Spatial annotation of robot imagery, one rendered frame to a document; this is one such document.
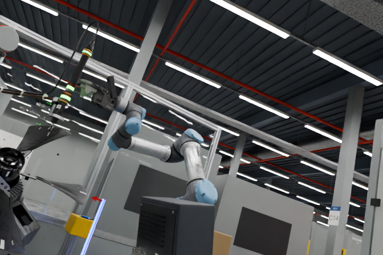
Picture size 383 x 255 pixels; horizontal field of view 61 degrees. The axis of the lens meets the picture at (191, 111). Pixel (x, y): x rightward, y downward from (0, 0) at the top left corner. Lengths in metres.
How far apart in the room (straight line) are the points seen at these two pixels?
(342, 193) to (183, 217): 7.01
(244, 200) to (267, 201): 0.40
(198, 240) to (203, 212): 0.07
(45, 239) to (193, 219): 1.57
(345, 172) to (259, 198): 3.13
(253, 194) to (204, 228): 4.26
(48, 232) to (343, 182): 6.47
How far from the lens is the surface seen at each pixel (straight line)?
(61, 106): 1.58
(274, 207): 5.31
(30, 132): 1.78
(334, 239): 7.60
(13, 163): 1.50
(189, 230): 0.86
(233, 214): 4.97
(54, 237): 2.33
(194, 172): 1.60
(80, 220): 1.83
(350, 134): 8.15
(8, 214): 1.45
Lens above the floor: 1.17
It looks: 19 degrees up
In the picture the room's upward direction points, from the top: 18 degrees clockwise
